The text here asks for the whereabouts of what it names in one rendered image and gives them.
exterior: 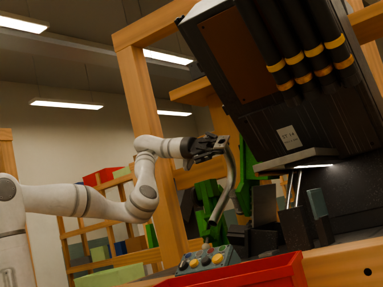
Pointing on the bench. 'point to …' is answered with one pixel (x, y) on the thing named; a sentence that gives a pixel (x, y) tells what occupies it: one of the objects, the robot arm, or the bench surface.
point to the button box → (228, 254)
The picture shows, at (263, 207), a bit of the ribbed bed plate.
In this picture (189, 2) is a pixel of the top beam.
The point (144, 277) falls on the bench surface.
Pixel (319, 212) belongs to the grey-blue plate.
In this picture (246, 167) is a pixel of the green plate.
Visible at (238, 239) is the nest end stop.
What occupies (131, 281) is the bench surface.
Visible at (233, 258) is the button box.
